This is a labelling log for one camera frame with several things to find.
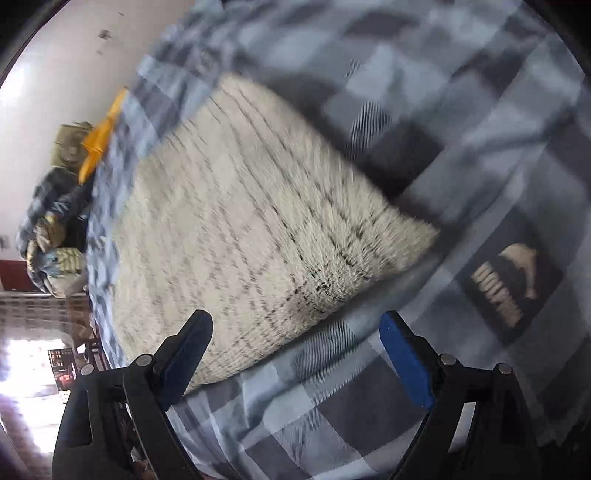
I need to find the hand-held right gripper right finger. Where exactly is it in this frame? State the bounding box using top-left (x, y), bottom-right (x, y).
top-left (379, 310), bottom-right (541, 480)

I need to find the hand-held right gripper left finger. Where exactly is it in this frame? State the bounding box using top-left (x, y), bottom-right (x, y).
top-left (52, 310), bottom-right (214, 480)

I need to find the cream plaid jacket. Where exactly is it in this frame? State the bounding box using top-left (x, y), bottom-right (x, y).
top-left (108, 74), bottom-right (439, 386)

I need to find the pile of bedding and clothes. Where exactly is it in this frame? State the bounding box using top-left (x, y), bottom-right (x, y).
top-left (15, 166), bottom-right (93, 298)

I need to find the dark red door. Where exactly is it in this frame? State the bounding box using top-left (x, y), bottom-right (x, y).
top-left (0, 258), bottom-right (38, 291)

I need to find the blue checkered blanket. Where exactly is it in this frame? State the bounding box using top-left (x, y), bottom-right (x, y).
top-left (85, 0), bottom-right (591, 480)

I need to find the beige box fan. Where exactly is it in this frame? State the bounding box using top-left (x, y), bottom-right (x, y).
top-left (50, 122), bottom-right (95, 171)

